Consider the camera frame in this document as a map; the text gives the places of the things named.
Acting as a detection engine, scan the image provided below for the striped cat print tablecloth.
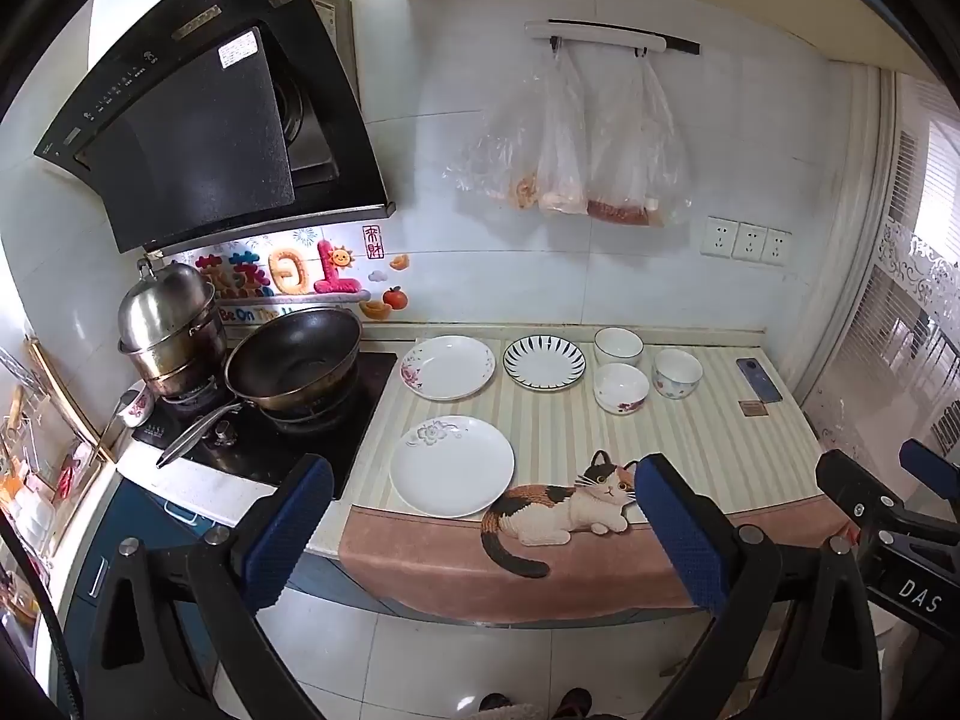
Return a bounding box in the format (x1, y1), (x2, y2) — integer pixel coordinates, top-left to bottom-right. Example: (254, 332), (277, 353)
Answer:
(337, 326), (856, 625)

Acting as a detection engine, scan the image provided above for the white bowl with red flowers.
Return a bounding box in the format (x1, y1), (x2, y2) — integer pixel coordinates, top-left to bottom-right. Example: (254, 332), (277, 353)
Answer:
(595, 364), (650, 415)

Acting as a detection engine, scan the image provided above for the black range hood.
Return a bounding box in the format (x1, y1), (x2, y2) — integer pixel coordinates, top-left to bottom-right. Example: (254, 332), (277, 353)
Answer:
(34, 0), (396, 256)

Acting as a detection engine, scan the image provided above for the white plate with pink flowers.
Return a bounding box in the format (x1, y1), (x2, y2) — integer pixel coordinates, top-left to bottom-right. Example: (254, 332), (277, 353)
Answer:
(401, 335), (497, 401)

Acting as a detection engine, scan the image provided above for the wire kitchen rack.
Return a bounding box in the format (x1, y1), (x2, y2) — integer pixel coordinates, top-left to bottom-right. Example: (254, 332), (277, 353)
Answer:
(0, 345), (106, 563)

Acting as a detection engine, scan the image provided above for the white plate with grey flower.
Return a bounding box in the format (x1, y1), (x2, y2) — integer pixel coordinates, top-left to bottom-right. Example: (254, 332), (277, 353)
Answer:
(389, 415), (516, 518)

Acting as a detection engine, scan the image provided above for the white bowl with colourful flowers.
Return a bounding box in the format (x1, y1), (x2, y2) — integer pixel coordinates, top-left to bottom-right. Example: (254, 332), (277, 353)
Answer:
(651, 349), (704, 398)

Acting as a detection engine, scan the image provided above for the black wok with metal handle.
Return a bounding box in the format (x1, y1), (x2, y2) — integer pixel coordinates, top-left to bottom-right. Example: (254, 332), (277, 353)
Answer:
(155, 307), (363, 470)

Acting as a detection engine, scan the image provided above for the frosted glass sliding door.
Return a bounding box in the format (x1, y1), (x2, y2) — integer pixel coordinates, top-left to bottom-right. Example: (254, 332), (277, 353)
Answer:
(795, 67), (960, 466)

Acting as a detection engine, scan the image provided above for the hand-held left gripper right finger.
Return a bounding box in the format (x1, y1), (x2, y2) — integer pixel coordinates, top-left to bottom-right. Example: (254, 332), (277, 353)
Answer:
(634, 454), (882, 720)

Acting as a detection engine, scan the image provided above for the colourful character wall sticker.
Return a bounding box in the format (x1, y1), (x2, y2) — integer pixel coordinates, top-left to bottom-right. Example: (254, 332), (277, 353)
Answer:
(195, 240), (362, 302)

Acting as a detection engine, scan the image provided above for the blue striped white plate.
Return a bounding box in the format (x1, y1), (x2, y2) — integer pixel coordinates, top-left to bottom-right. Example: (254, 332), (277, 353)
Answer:
(502, 335), (587, 391)

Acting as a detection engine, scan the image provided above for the black cable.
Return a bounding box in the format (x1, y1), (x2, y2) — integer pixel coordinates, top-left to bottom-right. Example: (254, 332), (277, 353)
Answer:
(0, 517), (83, 720)

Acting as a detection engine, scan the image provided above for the small floral cup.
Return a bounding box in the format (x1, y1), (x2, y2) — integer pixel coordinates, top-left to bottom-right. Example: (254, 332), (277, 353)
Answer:
(120, 388), (156, 428)

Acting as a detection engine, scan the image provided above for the blue smartphone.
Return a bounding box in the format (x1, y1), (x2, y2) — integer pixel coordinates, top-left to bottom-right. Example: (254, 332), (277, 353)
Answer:
(735, 358), (783, 404)

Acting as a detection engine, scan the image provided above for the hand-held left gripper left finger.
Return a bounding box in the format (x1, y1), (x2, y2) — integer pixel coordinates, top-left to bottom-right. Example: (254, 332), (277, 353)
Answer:
(79, 454), (335, 720)

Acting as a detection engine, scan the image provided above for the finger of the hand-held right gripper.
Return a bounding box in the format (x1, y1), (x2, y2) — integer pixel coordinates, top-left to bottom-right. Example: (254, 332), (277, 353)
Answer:
(816, 450), (912, 541)
(898, 439), (960, 518)

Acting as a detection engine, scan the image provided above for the blue kitchen cabinet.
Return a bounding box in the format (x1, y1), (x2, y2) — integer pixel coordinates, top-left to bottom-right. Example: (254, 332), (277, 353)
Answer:
(60, 480), (383, 720)

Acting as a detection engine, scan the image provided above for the black gas stove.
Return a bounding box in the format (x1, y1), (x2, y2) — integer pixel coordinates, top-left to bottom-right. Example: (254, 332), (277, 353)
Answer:
(131, 351), (397, 500)

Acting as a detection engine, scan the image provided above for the white bowl with dark rim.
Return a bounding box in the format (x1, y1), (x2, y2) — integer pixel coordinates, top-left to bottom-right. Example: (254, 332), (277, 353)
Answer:
(594, 327), (644, 368)

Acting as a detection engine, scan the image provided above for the white wall hook rail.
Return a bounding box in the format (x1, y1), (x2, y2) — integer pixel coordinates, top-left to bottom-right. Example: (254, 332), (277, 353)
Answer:
(525, 19), (702, 57)

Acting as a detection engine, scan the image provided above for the clear plastic bag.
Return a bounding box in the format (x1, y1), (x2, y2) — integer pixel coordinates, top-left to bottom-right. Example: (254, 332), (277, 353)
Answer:
(450, 45), (590, 215)
(587, 52), (691, 227)

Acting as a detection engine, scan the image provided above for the stainless steel steamer pot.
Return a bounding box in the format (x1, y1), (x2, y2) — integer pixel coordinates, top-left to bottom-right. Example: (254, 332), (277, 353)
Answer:
(118, 259), (228, 398)

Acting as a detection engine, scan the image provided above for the white wall socket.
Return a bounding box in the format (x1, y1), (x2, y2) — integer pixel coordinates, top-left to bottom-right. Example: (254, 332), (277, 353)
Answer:
(761, 227), (794, 269)
(733, 221), (766, 263)
(701, 216), (740, 260)

